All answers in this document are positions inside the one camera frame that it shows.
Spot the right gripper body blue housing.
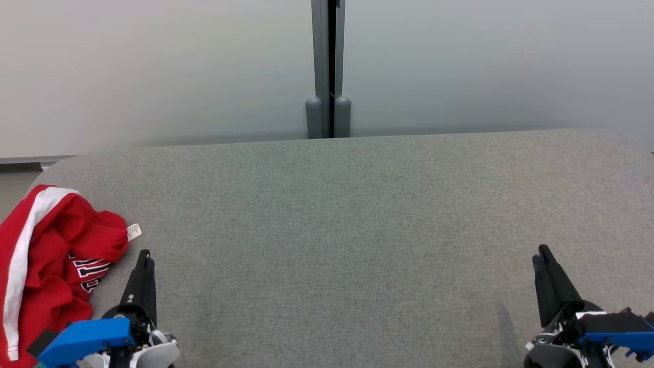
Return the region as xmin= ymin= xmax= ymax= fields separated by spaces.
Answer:
xmin=525 ymin=302 xmax=654 ymax=368

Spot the left gripper body blue housing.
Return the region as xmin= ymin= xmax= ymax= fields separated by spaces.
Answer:
xmin=37 ymin=305 xmax=178 ymax=368

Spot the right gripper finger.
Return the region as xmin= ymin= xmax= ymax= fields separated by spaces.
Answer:
xmin=538 ymin=244 xmax=586 ymax=320
xmin=532 ymin=255 xmax=555 ymax=329

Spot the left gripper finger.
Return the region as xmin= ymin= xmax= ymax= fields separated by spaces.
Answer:
xmin=119 ymin=249 xmax=152 ymax=313
xmin=147 ymin=251 xmax=158 ymax=328

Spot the red shorts white stripe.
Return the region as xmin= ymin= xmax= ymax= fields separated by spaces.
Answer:
xmin=0 ymin=184 xmax=95 ymax=368

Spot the grey cylinder post cap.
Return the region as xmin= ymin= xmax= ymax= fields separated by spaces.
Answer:
xmin=306 ymin=97 xmax=323 ymax=140
xmin=334 ymin=96 xmax=352 ymax=139

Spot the grey partition post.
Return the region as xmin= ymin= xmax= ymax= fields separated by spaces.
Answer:
xmin=311 ymin=0 xmax=346 ymax=139

